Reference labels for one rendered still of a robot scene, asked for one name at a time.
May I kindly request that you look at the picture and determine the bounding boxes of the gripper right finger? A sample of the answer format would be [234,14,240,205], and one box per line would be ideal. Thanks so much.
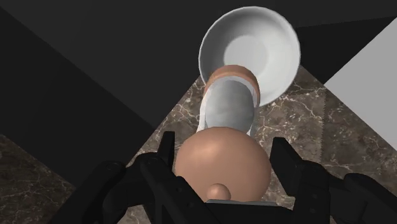
[268,137,397,224]

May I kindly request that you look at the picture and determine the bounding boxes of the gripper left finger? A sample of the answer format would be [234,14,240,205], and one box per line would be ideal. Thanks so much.
[49,131,218,224]

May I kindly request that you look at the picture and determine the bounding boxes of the white bowl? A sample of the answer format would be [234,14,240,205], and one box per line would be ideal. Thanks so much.
[198,6,302,108]

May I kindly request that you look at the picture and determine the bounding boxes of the tan and white rounded figure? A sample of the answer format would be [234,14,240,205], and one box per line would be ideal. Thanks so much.
[175,64,273,204]

